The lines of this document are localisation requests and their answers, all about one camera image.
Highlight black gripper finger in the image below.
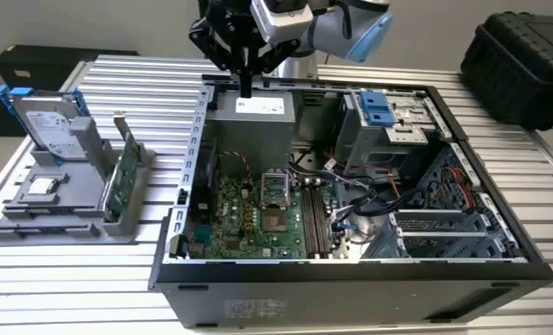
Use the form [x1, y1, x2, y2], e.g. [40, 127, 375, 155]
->
[188, 20, 248, 98]
[246, 38, 302, 98]

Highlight grey power supply unit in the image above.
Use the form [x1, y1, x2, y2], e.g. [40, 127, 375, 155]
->
[208, 89, 298, 182]

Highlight blue plastic drive latch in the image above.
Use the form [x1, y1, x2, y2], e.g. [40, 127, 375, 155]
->
[358, 91, 398, 128]

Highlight black cabinet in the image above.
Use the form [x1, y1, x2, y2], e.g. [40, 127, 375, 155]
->
[0, 44, 139, 137]

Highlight metal optical drive cage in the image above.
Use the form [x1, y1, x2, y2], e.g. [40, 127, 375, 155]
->
[335, 89, 446, 177]

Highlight metal socket cover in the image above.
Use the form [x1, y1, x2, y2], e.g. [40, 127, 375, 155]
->
[260, 169, 292, 207]

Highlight black case fan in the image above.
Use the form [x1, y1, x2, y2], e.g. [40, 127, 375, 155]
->
[196, 134, 220, 224]

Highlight green graphics card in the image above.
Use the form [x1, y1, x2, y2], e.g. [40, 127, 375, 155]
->
[102, 110, 144, 223]

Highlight hard disk in blue carrier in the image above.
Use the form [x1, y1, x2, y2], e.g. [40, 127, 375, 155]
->
[0, 85, 90, 165]

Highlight CPU socket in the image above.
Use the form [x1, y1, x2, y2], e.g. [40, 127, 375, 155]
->
[262, 206, 292, 234]

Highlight grey plastic parts rack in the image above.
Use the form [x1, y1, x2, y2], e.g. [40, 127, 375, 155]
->
[0, 117, 156, 248]

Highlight green motherboard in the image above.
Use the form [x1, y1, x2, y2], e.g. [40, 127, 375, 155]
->
[191, 174, 352, 260]

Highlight black plastic hard case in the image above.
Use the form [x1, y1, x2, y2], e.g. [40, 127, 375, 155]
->
[460, 12, 553, 132]

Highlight silver CPU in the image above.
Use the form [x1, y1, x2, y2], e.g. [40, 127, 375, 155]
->
[27, 177, 59, 195]

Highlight blue VGA port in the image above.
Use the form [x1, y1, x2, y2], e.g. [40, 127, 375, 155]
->
[194, 225, 212, 245]

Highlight metal disk bay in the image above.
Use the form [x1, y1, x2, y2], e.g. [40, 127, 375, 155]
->
[388, 208, 508, 260]

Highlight black open PC case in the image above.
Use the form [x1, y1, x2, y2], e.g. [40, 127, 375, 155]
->
[148, 73, 553, 329]

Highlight twisted fan wire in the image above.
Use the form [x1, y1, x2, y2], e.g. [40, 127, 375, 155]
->
[218, 151, 255, 192]

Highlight black cable bundle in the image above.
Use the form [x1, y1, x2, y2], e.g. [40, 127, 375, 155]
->
[336, 188, 422, 226]

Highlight orange red yellow wire bundle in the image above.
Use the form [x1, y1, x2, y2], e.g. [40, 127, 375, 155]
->
[438, 166, 479, 212]

